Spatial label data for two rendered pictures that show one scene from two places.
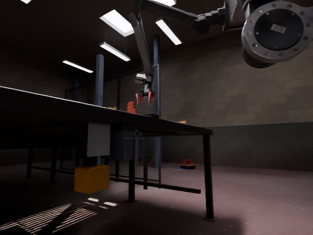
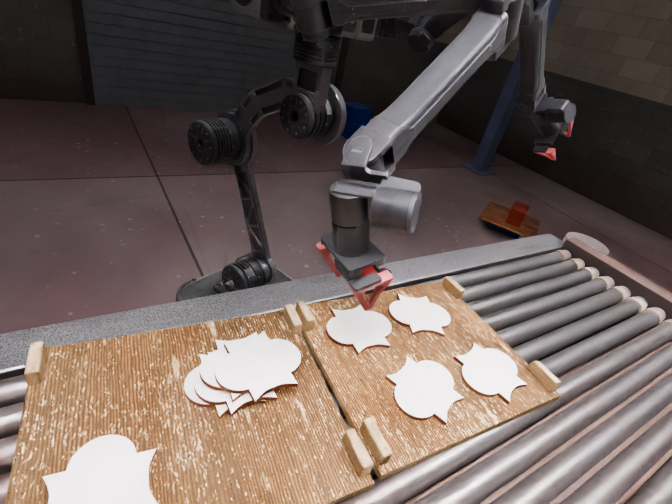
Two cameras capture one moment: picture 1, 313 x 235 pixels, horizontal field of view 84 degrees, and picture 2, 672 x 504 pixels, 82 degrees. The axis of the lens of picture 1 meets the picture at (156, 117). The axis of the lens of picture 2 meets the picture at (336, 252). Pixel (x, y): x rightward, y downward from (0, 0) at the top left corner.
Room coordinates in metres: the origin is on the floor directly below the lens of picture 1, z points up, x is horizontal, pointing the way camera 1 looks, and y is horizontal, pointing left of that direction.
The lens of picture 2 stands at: (1.73, 0.23, 1.46)
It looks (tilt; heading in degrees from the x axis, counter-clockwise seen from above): 32 degrees down; 201
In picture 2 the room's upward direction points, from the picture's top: 14 degrees clockwise
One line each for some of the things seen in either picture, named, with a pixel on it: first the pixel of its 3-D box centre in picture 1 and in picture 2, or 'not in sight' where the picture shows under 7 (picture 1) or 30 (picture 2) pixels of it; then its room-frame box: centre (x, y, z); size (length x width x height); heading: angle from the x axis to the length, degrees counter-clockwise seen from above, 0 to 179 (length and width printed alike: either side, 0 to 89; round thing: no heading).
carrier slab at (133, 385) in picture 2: not in sight; (194, 415); (1.48, -0.01, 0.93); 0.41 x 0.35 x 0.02; 143
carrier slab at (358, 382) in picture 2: not in sight; (420, 352); (1.13, 0.23, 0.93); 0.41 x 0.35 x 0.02; 144
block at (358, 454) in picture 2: not in sight; (357, 451); (1.40, 0.21, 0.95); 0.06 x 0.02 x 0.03; 53
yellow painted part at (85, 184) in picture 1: (93, 155); not in sight; (0.64, 0.23, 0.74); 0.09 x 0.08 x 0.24; 148
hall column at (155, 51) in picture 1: (157, 98); not in sight; (5.55, -0.03, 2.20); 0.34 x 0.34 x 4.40; 59
